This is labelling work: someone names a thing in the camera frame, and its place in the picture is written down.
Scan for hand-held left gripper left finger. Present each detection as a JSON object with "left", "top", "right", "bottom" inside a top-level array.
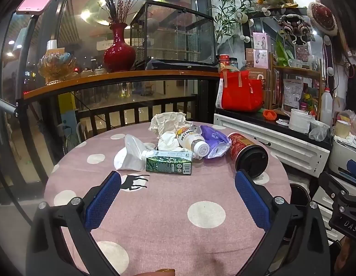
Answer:
[{"left": 26, "top": 171, "right": 122, "bottom": 276}]

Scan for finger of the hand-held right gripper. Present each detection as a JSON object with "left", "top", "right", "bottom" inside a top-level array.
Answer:
[
  {"left": 319, "top": 171, "right": 349, "bottom": 204},
  {"left": 347, "top": 159, "right": 356, "bottom": 183}
]

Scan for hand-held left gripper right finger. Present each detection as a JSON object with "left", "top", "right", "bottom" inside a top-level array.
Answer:
[{"left": 235, "top": 170, "right": 331, "bottom": 276}]

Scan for red can black lid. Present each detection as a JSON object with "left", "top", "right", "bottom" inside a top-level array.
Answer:
[{"left": 227, "top": 132, "right": 269, "bottom": 179}]

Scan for white plastic bag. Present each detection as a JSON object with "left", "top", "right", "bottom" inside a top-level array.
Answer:
[{"left": 114, "top": 134, "right": 157, "bottom": 171}]

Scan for purple snack bag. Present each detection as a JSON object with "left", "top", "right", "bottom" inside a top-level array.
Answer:
[{"left": 199, "top": 125, "right": 233, "bottom": 159}]

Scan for green drink carton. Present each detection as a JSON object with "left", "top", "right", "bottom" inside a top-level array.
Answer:
[{"left": 145, "top": 151, "right": 193, "bottom": 176}]

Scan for white bottle yellow label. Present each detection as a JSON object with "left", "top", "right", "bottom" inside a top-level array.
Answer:
[{"left": 175, "top": 126, "right": 211, "bottom": 159}]

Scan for white tissue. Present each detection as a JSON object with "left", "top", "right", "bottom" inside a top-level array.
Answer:
[{"left": 158, "top": 131, "right": 183, "bottom": 152}]

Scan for beige paper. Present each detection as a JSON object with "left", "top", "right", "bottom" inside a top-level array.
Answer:
[{"left": 149, "top": 112, "right": 194, "bottom": 138}]

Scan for white lower drawers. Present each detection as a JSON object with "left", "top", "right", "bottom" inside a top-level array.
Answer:
[{"left": 312, "top": 178, "right": 336, "bottom": 236}]

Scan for white printer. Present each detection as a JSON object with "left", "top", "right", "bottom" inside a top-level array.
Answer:
[{"left": 329, "top": 138, "right": 356, "bottom": 179}]

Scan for beige paper cup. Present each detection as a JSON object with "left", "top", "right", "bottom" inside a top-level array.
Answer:
[{"left": 335, "top": 120, "right": 351, "bottom": 139}]

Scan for clear plastic bag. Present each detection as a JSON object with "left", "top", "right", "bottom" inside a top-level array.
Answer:
[{"left": 309, "top": 121, "right": 331, "bottom": 142}]

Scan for white cabinet drawer front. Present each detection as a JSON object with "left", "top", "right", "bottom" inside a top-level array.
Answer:
[{"left": 213, "top": 113, "right": 331, "bottom": 178}]

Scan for pink polka dot tablecloth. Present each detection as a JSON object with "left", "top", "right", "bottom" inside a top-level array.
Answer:
[{"left": 44, "top": 122, "right": 292, "bottom": 276}]

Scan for white plastic bottle red cap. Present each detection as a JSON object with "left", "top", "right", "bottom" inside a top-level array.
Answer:
[{"left": 320, "top": 88, "right": 334, "bottom": 127}]

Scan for white round container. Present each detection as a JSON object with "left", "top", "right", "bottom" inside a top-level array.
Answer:
[{"left": 289, "top": 109, "right": 313, "bottom": 134}]

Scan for black hanging hair bundle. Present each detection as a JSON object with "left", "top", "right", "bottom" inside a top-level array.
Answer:
[{"left": 346, "top": 63, "right": 356, "bottom": 118}]

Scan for labelled clear pouch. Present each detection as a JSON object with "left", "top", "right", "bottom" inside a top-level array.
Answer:
[{"left": 282, "top": 79, "right": 304, "bottom": 112}]

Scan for dark wooden railing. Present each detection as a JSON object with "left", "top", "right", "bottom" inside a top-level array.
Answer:
[{"left": 77, "top": 95, "right": 197, "bottom": 138}]

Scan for red tote bag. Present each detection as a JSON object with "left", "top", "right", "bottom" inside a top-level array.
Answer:
[{"left": 220, "top": 69, "right": 264, "bottom": 112}]

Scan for clear glass jar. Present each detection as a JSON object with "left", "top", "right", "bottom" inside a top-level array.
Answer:
[{"left": 307, "top": 55, "right": 321, "bottom": 71}]

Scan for wooden shelf rack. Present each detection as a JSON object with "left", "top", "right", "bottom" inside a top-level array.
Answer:
[{"left": 268, "top": 52, "right": 324, "bottom": 118}]

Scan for curved wooden ledge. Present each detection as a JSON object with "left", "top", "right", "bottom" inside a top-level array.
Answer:
[{"left": 23, "top": 69, "right": 221, "bottom": 101}]

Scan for brown cardboard box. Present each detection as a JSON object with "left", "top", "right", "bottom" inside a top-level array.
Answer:
[{"left": 245, "top": 67, "right": 272, "bottom": 91}]

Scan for metal handrail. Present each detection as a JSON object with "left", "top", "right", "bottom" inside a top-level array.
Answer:
[{"left": 0, "top": 96, "right": 19, "bottom": 115}]

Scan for green leaf packet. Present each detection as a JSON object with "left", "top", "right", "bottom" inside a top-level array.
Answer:
[{"left": 275, "top": 34, "right": 293, "bottom": 66}]

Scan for red lidded jar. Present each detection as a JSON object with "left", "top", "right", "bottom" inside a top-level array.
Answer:
[{"left": 219, "top": 54, "right": 231, "bottom": 72}]

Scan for pale portrait box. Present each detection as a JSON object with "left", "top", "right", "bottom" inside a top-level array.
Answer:
[{"left": 253, "top": 49, "right": 269, "bottom": 69}]

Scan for amber glass bowl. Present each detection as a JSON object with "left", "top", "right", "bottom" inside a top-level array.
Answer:
[{"left": 38, "top": 52, "right": 77, "bottom": 85}]

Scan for red ceramic vase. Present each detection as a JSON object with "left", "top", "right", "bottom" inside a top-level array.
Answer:
[{"left": 103, "top": 22, "right": 137, "bottom": 73}]

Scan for brown hanging hair wefts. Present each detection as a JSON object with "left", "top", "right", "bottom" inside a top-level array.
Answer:
[{"left": 317, "top": 0, "right": 354, "bottom": 64}]

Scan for ornate pompom headdress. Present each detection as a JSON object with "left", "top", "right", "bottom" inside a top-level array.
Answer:
[{"left": 277, "top": 14, "right": 315, "bottom": 45}]

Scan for red fringed round hat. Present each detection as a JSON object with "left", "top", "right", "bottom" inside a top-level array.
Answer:
[{"left": 307, "top": 1, "right": 338, "bottom": 36}]

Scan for pink portrait box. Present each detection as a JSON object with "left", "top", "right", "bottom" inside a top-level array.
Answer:
[{"left": 253, "top": 32, "right": 270, "bottom": 49}]

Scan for black framed vanity mirror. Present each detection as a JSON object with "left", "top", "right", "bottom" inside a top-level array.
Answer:
[{"left": 241, "top": 7, "right": 311, "bottom": 72}]

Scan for black framed glass case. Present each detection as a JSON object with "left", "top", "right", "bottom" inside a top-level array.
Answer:
[{"left": 130, "top": 0, "right": 217, "bottom": 66}]

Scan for green bamboo plant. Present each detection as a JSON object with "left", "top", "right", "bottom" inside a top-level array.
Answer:
[{"left": 211, "top": 0, "right": 253, "bottom": 43}]

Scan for dried red branches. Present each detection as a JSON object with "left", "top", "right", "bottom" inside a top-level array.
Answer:
[{"left": 102, "top": 0, "right": 138, "bottom": 25}]

